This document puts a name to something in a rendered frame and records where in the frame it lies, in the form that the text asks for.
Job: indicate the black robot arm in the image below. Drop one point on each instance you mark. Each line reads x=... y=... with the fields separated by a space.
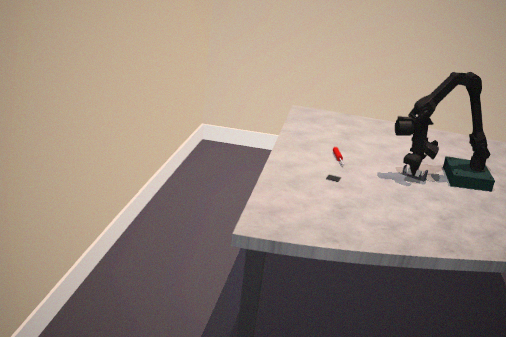
x=425 y=107

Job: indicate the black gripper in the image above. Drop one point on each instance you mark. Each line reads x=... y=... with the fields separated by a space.
x=415 y=159

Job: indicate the grey cylindrical battery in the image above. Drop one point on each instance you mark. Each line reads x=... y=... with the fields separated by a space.
x=416 y=174

